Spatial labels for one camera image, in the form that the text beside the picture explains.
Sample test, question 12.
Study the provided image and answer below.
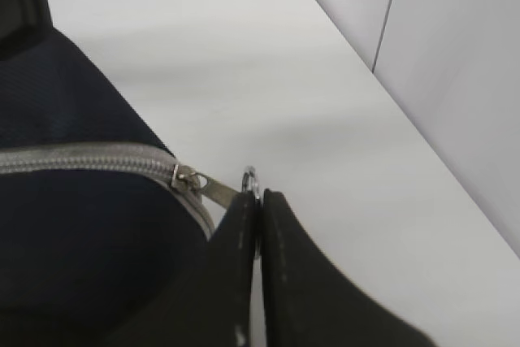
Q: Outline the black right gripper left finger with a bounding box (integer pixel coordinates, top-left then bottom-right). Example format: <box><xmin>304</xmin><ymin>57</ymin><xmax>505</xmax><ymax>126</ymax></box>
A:
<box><xmin>102</xmin><ymin>192</ymin><xmax>258</xmax><ymax>346</ymax></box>

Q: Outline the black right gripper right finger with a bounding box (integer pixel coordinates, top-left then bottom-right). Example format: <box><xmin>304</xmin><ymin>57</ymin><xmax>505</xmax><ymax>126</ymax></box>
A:
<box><xmin>261</xmin><ymin>190</ymin><xmax>434</xmax><ymax>346</ymax></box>

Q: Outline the navy blue lunch bag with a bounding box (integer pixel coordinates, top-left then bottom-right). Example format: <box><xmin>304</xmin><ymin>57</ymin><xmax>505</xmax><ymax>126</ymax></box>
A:
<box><xmin>1</xmin><ymin>28</ymin><xmax>239</xmax><ymax>346</ymax></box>

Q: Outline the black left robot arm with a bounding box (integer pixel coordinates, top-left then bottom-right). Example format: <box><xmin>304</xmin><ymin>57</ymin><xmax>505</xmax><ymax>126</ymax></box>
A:
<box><xmin>1</xmin><ymin>0</ymin><xmax>53</xmax><ymax>60</ymax></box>

